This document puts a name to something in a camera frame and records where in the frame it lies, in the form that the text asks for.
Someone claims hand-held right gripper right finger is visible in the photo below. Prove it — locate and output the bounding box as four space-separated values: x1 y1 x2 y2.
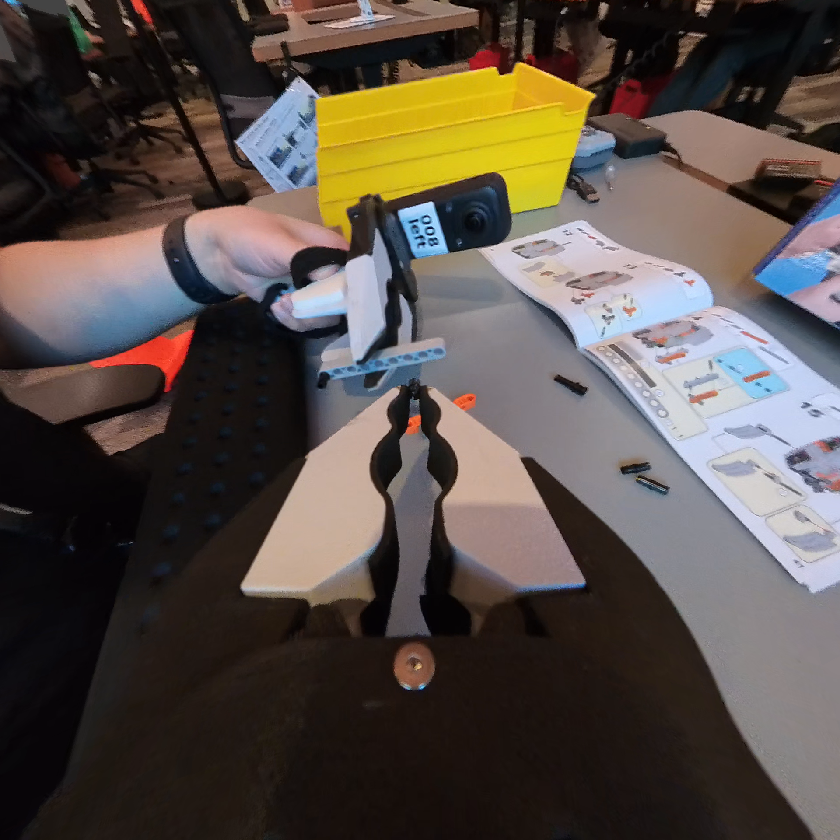
420 386 587 619

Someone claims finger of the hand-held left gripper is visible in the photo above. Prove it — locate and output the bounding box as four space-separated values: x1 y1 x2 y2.
344 230 403 366
394 262 422 345

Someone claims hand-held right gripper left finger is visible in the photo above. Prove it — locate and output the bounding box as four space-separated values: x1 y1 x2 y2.
240 386 403 626

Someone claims grey perforated toy beam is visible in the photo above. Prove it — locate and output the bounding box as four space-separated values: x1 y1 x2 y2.
317 336 448 396

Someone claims person's left forearm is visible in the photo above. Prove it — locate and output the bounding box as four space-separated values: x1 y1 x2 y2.
0 226 198 370

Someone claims grey desk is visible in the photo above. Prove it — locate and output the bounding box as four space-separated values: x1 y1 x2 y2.
66 151 840 840
646 109 840 221

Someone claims person's left hand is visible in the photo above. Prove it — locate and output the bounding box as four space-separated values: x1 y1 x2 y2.
184 205 352 332

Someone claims yellow plastic bin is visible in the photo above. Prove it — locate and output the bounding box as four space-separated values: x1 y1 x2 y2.
315 62 597 238

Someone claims orange toy rack beam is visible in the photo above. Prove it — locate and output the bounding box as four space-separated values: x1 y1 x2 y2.
405 392 477 436

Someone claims black studded mat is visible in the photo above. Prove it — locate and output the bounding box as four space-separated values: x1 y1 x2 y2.
134 298 309 634

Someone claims light blue device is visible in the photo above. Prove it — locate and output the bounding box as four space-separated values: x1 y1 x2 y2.
574 126 618 173

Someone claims red bag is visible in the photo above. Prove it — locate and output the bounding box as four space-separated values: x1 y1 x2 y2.
609 74 672 119
469 42 517 75

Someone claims black power adapter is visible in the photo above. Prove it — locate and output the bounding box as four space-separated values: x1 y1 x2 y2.
587 113 668 160

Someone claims printed paper leaflet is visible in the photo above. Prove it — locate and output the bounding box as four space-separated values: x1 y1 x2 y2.
235 77 321 193

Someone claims black wristband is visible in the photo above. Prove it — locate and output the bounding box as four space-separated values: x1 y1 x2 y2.
162 215 232 306

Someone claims black floor stand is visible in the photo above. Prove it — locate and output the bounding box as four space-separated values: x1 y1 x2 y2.
140 0 252 211

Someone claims orange cloth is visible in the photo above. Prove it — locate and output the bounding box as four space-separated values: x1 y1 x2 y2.
91 330 195 393

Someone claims building instruction booklet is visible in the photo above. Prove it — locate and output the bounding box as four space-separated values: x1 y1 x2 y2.
479 220 840 593

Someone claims wooden table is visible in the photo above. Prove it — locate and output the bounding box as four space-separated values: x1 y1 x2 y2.
252 0 480 68

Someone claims dark flat box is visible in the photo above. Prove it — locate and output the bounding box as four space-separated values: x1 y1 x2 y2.
753 157 825 193

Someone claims blue toy set box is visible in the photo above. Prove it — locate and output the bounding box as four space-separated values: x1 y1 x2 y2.
752 177 840 330

